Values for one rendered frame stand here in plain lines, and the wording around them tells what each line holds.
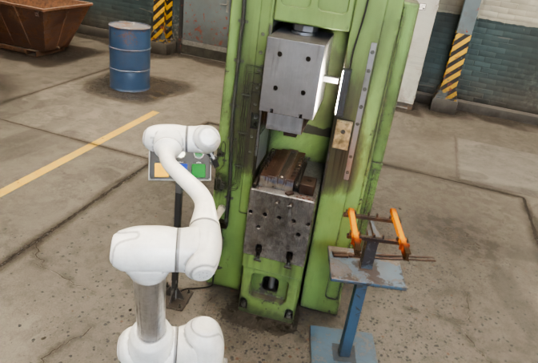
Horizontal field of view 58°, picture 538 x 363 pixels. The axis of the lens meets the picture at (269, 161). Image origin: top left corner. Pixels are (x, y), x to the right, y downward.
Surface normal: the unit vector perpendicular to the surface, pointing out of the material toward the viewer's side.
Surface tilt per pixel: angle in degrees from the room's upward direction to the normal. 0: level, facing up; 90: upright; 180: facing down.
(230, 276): 90
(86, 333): 0
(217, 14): 90
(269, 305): 89
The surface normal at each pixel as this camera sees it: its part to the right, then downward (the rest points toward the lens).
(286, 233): -0.22, 0.38
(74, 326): 0.12, -0.90
